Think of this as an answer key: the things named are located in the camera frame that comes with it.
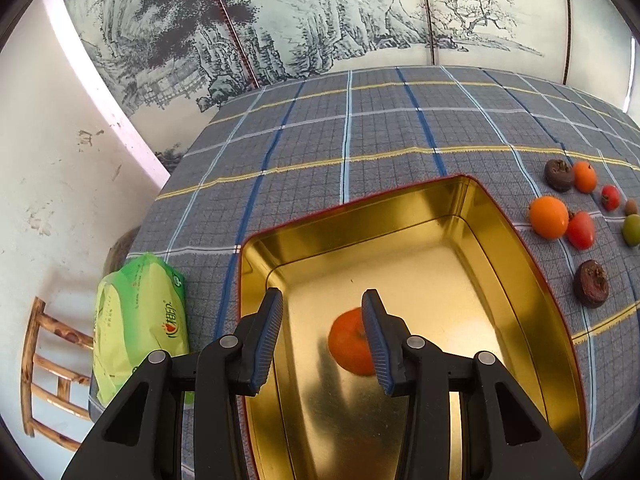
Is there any dark brown mangosteen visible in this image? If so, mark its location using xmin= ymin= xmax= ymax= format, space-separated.
xmin=573 ymin=259 xmax=610 ymax=309

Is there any orange mandarin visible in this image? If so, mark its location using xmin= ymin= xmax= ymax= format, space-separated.
xmin=328 ymin=308 xmax=375 ymax=377

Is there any large orange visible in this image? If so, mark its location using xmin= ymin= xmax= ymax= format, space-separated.
xmin=528 ymin=196 xmax=568 ymax=240

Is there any green tomato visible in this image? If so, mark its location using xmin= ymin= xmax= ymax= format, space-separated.
xmin=622 ymin=214 xmax=640 ymax=247

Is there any small red tomato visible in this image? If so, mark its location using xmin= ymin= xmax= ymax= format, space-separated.
xmin=601 ymin=184 xmax=620 ymax=211

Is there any small brown fruit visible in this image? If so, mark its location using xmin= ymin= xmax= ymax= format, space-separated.
xmin=624 ymin=198 xmax=639 ymax=216

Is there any small orange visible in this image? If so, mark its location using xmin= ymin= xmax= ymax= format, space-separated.
xmin=573 ymin=160 xmax=598 ymax=194

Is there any wooden chair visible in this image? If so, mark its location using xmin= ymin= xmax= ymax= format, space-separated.
xmin=20 ymin=296 xmax=93 ymax=453

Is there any green tissue pack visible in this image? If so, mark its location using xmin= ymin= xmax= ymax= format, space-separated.
xmin=92 ymin=252 xmax=190 ymax=406

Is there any round woven stool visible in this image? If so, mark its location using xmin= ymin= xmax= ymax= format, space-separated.
xmin=103 ymin=226 xmax=140 ymax=276

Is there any gold metal tray red rim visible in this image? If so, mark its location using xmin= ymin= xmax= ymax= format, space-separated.
xmin=238 ymin=176 xmax=587 ymax=479

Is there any dark mangosteen far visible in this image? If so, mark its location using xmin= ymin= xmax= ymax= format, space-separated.
xmin=544 ymin=159 xmax=575 ymax=193

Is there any grey plaid tablecloth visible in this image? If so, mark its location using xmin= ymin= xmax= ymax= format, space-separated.
xmin=126 ymin=66 xmax=639 ymax=477

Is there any landscape painted folding screen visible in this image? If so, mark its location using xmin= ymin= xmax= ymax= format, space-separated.
xmin=63 ymin=0 xmax=639 ymax=154

